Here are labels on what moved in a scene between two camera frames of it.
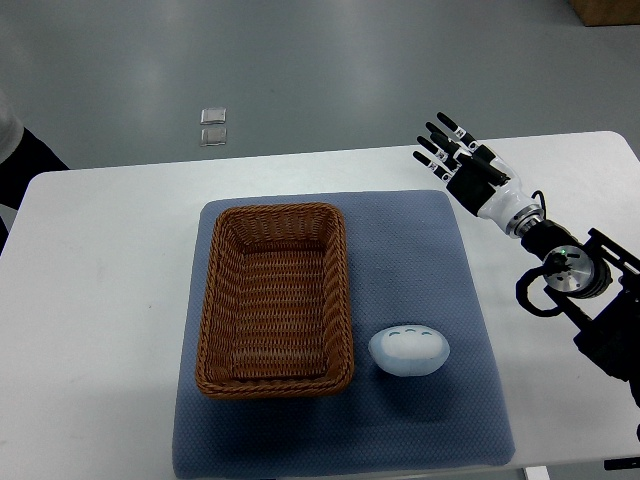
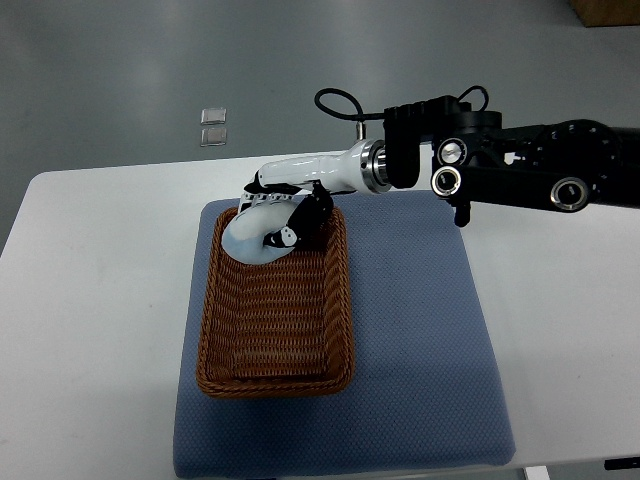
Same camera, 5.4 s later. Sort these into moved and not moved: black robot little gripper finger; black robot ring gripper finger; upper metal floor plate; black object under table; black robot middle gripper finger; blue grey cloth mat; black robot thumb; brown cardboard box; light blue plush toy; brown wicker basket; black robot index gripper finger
Moved: black robot ring gripper finger; black robot thumb; black robot middle gripper finger; light blue plush toy; black robot little gripper finger; black robot index gripper finger
Not moved: blue grey cloth mat; black object under table; brown wicker basket; brown cardboard box; upper metal floor plate
